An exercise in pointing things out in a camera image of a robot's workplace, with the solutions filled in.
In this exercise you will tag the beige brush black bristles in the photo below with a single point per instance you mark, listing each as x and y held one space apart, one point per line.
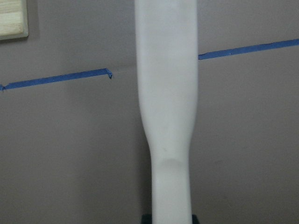
167 75

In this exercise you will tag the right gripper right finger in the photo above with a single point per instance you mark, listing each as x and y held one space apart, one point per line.
195 219

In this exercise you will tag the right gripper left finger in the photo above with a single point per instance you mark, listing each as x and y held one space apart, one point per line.
146 219

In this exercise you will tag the wooden cutting board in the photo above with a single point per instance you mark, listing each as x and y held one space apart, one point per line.
13 19

